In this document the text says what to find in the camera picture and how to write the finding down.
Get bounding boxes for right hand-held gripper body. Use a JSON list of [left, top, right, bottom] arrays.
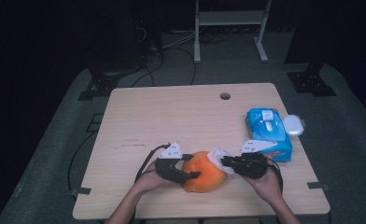
[[234, 139, 279, 180]]

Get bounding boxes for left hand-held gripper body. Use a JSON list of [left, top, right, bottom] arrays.
[[154, 142, 192, 186]]

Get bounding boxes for orange plush toy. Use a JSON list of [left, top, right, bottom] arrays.
[[181, 150, 229, 194]]

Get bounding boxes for white wet wipe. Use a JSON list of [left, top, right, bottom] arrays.
[[206, 147, 237, 180]]

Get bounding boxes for blue wet wipes pack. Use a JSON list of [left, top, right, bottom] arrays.
[[246, 106, 306, 163]]

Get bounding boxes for person's left hand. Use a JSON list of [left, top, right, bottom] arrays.
[[134, 161, 174, 196]]

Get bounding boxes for person's right hand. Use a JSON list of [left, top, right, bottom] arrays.
[[245, 163, 284, 207]]

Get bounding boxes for black tape piece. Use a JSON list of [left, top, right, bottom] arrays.
[[306, 181, 331, 191], [70, 186, 92, 198]]

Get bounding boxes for black stand base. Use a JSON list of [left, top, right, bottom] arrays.
[[77, 62, 143, 102], [286, 60, 338, 97]]

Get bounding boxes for white metal stand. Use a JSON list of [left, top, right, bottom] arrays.
[[193, 0, 273, 64]]

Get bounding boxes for right hand-held gripper cable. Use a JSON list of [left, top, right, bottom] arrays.
[[265, 158, 285, 194]]

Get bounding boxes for black floor cable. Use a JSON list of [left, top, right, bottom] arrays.
[[130, 46, 198, 89], [66, 130, 99, 191]]

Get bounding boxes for white floor cables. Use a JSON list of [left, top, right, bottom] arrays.
[[162, 29, 201, 50]]

